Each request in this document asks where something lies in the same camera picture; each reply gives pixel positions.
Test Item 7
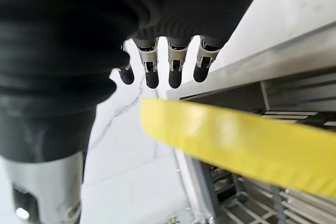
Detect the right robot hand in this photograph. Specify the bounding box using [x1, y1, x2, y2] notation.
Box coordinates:
[0, 0, 271, 224]

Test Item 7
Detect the yellow plate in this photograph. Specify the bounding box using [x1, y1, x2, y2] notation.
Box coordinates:
[139, 98, 336, 198]

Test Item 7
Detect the grey dishwasher rack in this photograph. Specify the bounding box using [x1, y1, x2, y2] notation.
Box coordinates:
[202, 108, 336, 224]

